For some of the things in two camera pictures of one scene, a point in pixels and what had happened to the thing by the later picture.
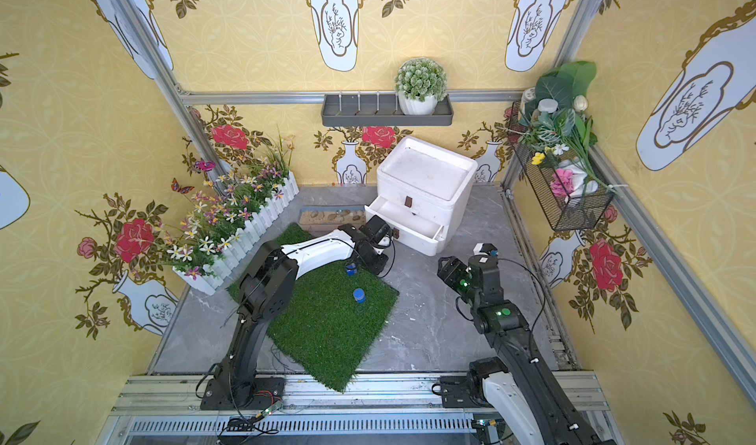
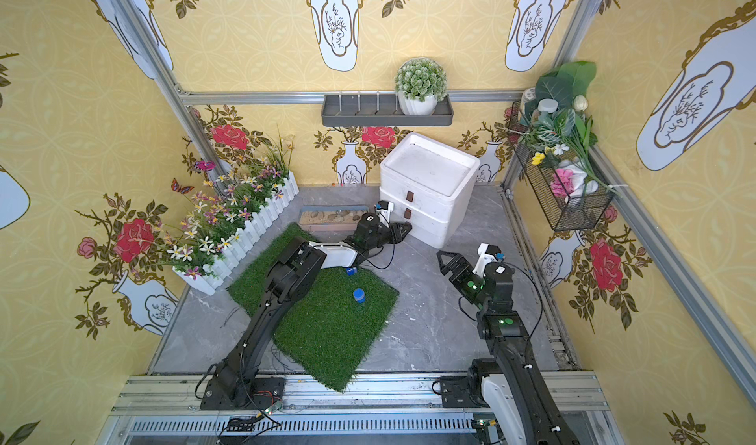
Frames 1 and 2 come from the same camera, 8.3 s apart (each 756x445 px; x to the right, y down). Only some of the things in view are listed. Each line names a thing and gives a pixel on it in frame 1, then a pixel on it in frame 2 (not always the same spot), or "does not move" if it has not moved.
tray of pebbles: x=325 y=219 does not move
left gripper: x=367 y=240 → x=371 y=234
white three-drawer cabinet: x=422 y=191 does not move
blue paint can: x=359 y=295 does not move
